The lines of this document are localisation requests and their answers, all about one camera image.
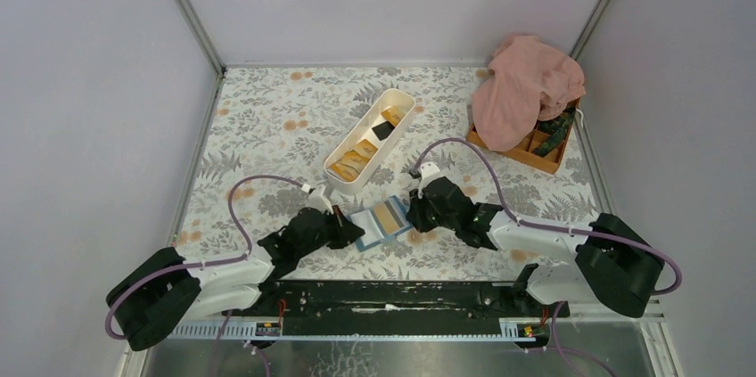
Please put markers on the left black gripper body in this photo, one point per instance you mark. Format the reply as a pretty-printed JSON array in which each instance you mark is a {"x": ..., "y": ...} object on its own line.
[{"x": 332, "y": 234}]

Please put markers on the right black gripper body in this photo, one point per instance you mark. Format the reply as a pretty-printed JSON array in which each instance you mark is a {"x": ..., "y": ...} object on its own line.
[{"x": 426, "y": 217}]

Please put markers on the blue leather card holder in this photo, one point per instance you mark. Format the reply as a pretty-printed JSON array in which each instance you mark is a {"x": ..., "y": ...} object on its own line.
[{"x": 374, "y": 235}]

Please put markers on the tan credit card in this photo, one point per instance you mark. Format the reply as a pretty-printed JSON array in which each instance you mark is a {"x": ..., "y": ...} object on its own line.
[
  {"x": 391, "y": 216},
  {"x": 355, "y": 160}
]

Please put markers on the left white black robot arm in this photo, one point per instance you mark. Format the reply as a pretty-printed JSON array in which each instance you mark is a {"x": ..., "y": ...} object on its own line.
[{"x": 167, "y": 289}]

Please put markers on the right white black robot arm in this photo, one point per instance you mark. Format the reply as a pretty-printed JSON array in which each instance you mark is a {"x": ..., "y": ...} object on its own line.
[{"x": 604, "y": 262}]

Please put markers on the white oblong plastic bin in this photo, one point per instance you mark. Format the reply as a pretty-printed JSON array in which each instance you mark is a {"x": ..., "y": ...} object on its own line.
[{"x": 365, "y": 130}]

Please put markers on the floral patterned table mat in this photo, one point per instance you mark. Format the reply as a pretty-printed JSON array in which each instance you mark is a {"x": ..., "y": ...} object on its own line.
[{"x": 274, "y": 127}]

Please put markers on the black item in bin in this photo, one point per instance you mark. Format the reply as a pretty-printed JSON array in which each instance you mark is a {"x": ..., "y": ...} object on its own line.
[{"x": 383, "y": 130}]

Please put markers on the orange wooden divided tray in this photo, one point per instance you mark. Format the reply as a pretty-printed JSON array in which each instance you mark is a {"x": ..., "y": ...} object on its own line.
[{"x": 531, "y": 147}]

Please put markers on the green camouflage item in tray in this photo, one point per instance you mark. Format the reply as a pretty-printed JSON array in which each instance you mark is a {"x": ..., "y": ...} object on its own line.
[{"x": 554, "y": 131}]

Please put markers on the pink crumpled cloth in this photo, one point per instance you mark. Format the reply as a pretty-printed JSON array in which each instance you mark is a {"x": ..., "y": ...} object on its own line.
[{"x": 530, "y": 81}]

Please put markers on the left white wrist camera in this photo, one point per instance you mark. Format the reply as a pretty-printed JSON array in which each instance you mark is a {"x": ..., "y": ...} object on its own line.
[{"x": 317, "y": 198}]

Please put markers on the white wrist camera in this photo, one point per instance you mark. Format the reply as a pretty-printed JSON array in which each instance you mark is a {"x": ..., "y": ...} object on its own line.
[
  {"x": 317, "y": 198},
  {"x": 425, "y": 173}
]

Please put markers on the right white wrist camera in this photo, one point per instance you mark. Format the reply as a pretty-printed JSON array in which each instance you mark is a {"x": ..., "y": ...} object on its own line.
[{"x": 425, "y": 173}]

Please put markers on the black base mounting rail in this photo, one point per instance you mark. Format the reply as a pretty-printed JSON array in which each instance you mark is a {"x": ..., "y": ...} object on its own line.
[{"x": 384, "y": 302}]

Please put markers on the white slotted cable duct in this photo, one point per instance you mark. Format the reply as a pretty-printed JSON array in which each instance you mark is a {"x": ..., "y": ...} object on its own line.
[{"x": 496, "y": 329}]

